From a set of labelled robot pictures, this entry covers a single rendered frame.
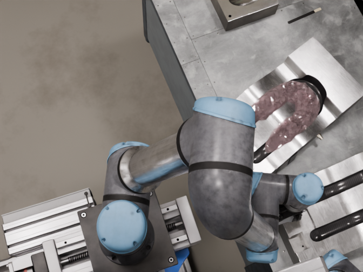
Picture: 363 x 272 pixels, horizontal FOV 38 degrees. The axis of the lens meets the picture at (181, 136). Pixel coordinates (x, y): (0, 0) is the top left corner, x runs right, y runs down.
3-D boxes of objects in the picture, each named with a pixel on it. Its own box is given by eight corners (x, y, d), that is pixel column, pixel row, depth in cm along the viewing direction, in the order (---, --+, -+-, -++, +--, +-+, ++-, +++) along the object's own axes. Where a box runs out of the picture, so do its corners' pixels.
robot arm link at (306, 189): (291, 168, 129) (326, 171, 129) (281, 178, 140) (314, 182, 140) (290, 201, 127) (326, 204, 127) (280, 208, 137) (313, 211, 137)
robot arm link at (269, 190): (242, 211, 127) (288, 216, 127) (245, 166, 131) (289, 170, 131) (238, 217, 135) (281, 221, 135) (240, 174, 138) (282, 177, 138)
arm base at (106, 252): (107, 273, 143) (104, 271, 133) (92, 219, 147) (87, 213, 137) (161, 255, 145) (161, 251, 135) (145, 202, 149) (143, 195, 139)
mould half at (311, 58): (249, 192, 175) (254, 185, 164) (197, 134, 180) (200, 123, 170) (356, 103, 186) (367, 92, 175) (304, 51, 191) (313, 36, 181)
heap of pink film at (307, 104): (271, 158, 173) (276, 152, 165) (235, 118, 176) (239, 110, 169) (328, 111, 178) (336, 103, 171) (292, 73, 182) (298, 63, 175)
